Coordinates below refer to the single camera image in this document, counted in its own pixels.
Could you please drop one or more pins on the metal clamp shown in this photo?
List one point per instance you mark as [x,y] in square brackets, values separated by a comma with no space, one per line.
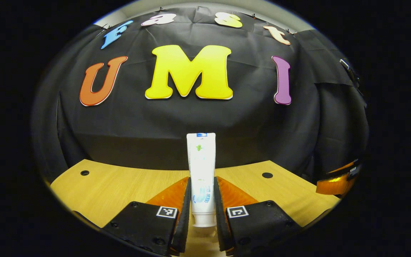
[348,69]

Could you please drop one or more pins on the black backdrop cloth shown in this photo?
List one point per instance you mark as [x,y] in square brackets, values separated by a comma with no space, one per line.
[227,121]

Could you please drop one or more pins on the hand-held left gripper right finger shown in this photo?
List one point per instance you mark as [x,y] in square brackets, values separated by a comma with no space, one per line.
[221,228]

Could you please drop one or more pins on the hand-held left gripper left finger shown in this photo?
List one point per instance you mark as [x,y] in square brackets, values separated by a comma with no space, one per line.
[183,228]

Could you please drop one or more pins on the wooden desktop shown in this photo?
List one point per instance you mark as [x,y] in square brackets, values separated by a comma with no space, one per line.
[120,189]

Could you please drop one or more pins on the white toothpaste tube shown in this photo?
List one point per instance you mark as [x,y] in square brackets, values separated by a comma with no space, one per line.
[201,167]

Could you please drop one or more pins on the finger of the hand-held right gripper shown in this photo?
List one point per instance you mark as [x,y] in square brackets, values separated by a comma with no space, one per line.
[334,185]

